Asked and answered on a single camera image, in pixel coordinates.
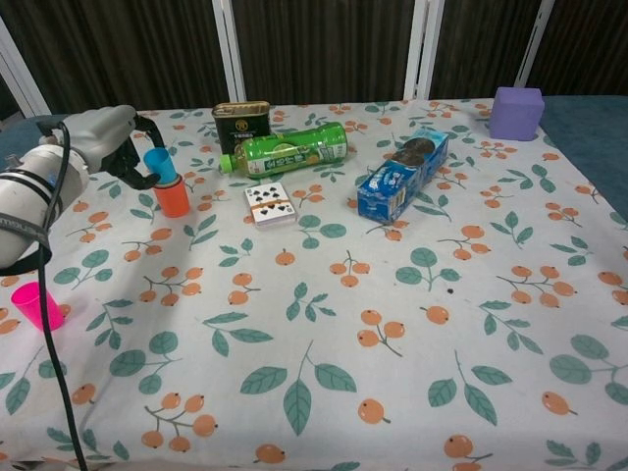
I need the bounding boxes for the teal table cover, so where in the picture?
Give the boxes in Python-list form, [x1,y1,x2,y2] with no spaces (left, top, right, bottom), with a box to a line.
[0,93,628,222]

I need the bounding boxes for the orange plastic cup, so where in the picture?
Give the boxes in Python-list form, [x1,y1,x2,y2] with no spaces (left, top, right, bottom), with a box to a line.
[152,175,191,219]

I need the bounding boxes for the black rectangular tin can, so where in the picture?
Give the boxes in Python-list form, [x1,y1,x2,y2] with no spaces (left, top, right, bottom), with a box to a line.
[211,100,272,156]

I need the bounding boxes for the white metal frame post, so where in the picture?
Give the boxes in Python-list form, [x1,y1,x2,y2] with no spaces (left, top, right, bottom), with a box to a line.
[0,14,51,118]
[211,0,247,105]
[401,0,445,100]
[513,0,558,88]

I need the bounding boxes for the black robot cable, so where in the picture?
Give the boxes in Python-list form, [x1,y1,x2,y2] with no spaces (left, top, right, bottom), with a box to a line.
[0,119,89,471]

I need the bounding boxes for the pink plastic cup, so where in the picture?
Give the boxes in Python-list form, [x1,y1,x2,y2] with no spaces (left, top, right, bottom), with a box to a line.
[11,281,66,334]

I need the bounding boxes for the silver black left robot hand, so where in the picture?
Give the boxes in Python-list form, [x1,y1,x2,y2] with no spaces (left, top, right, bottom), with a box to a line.
[63,104,169,191]

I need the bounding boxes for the floral fruit print tablecloth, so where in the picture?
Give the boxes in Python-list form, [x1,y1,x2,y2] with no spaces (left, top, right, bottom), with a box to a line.
[0,97,628,471]

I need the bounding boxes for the light blue plastic cup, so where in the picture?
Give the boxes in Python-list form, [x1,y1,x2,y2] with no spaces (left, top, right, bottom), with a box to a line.
[143,148,178,185]

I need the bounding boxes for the blue cookie package box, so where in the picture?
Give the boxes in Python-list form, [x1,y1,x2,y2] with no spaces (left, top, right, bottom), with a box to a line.
[356,127,450,226]

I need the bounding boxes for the purple foam cube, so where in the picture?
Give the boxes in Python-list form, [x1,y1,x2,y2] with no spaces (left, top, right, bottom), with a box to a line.
[489,86,546,143]

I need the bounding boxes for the green tea plastic bottle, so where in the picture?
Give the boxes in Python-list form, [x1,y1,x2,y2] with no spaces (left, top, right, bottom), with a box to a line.
[218,121,350,180]

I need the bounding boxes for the deck of playing cards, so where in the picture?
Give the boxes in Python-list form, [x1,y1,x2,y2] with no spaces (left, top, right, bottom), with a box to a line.
[243,181,299,232]

